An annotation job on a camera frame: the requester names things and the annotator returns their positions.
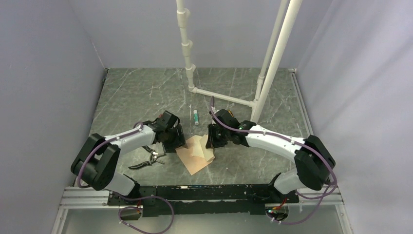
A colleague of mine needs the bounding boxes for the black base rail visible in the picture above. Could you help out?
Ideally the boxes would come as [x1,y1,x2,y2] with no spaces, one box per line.
[108,183,299,217]

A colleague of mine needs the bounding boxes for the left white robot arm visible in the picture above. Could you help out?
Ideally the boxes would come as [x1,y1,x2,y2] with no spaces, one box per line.
[71,111,186,205]

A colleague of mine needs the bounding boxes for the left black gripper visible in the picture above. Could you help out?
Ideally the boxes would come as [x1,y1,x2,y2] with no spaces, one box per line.
[162,124,187,153]

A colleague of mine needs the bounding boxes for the green white glue stick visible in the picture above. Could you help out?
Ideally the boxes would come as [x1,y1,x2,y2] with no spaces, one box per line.
[193,110,199,125]

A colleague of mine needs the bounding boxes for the black pliers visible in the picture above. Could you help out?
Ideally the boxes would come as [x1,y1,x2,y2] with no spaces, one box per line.
[128,145,167,171]

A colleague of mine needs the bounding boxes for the tan paper letter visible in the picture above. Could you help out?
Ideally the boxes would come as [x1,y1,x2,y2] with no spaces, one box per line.
[200,135,215,162]

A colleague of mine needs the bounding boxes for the white PVC pipe frame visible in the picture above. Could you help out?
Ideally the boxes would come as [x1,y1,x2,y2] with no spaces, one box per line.
[176,0,302,122]

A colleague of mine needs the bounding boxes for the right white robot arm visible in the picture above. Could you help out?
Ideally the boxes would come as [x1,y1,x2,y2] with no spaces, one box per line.
[206,109,336,202]

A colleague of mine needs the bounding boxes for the tan envelope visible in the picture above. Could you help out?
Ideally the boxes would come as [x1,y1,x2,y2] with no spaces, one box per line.
[176,135,211,176]

